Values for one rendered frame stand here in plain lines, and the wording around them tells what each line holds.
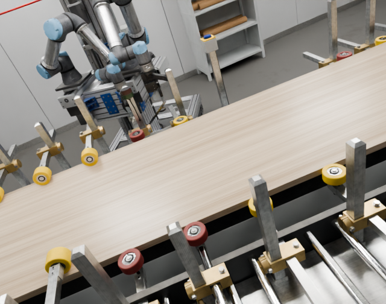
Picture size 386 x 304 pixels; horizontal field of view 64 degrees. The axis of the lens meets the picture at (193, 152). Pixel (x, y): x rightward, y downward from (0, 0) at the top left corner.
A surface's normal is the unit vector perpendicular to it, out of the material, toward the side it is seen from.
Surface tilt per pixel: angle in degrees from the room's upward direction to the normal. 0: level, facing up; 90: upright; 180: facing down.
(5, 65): 90
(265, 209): 90
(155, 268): 90
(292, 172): 0
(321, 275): 0
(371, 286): 0
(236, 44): 90
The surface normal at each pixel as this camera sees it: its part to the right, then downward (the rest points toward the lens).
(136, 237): -0.28, -0.79
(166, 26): 0.36, 0.45
